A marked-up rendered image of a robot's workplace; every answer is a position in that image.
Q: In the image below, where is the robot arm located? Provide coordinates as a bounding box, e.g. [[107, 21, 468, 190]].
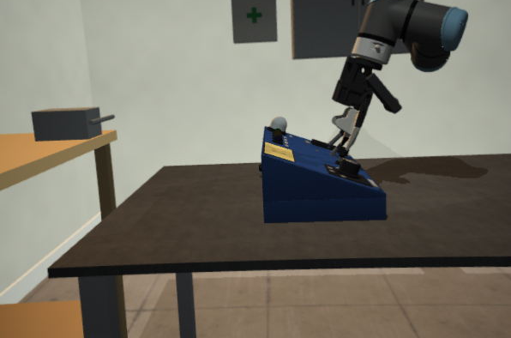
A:
[[352, 0, 468, 113]]

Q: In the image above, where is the blue control panel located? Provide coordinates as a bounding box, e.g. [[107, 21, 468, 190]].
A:
[[259, 116, 387, 223]]

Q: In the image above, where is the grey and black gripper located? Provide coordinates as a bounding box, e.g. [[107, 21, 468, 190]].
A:
[[332, 57, 383, 151]]

